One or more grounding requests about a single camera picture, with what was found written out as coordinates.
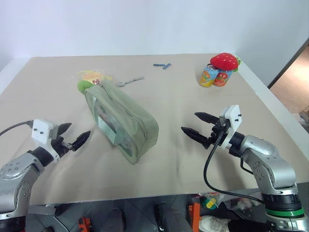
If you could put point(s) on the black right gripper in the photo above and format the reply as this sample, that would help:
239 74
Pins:
218 134

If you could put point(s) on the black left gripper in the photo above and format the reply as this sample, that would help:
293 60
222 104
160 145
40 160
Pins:
60 146

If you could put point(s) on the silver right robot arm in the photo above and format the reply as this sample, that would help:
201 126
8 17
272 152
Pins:
272 164

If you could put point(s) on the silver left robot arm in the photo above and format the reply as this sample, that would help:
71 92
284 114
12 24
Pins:
14 174

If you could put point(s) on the green zippered pouch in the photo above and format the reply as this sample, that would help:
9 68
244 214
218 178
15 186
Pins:
130 116

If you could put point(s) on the beige table cloth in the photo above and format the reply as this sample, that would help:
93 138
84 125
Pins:
169 108

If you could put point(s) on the green plush toy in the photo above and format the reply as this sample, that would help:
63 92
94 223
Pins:
83 86

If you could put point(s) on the colourful drink cans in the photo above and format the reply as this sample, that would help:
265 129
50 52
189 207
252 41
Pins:
207 76

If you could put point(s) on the red drink can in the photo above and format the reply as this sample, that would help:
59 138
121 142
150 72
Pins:
222 78

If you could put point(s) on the red strawberry plush toy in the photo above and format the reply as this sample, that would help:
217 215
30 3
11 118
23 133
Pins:
223 61

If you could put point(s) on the yellow green plastic bag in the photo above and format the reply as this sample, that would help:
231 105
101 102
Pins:
211 201

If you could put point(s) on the metal spoon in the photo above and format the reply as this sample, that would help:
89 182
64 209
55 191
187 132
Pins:
130 81

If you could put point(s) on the red black tool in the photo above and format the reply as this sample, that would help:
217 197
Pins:
84 224

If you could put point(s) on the white sneaker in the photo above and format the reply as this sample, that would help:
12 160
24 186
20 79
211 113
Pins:
213 223

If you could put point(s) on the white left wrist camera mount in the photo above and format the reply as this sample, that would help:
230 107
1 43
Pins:
41 129

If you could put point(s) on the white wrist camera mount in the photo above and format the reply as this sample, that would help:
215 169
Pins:
41 129
234 116

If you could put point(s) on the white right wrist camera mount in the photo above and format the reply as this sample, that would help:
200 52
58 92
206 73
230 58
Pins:
234 116

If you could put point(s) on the orange metal bracket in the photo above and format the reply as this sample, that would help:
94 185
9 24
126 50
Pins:
195 217

